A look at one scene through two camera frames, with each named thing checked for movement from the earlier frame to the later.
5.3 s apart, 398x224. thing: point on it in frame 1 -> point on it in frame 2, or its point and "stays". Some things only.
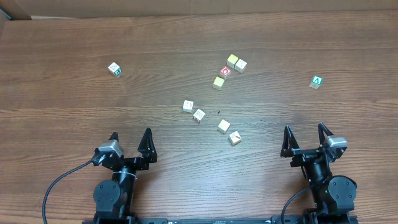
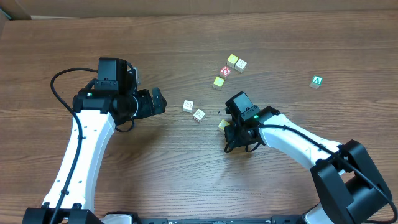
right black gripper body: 308,157 -> 230,134
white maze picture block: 199,116 stays
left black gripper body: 131,161 -> 152,103
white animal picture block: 188,106 stays
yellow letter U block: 218,83 stays
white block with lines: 240,65 stays
